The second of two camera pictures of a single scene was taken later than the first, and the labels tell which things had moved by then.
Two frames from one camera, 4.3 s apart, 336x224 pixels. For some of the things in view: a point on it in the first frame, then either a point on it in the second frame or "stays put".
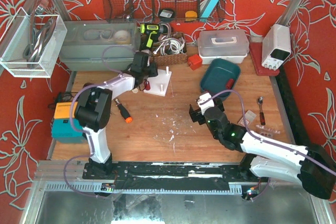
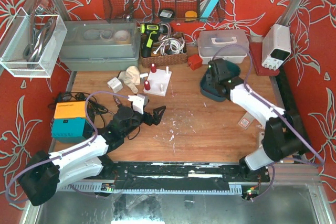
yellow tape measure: (190, 16) stays put
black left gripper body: (151, 69) → (148, 118)
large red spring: (146, 85) stays put
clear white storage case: (228, 44) stays put
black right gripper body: (196, 114) → (214, 66)
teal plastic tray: (220, 75) stays put
